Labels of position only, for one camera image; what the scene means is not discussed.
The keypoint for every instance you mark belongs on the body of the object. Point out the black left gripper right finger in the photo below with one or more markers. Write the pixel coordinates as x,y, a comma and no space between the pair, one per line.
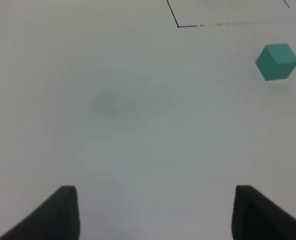
255,217

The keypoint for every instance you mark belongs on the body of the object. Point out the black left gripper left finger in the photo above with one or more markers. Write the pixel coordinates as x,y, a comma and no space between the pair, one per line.
57,218

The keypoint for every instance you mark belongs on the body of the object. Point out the teal block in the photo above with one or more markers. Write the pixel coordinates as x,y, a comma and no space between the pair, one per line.
276,62

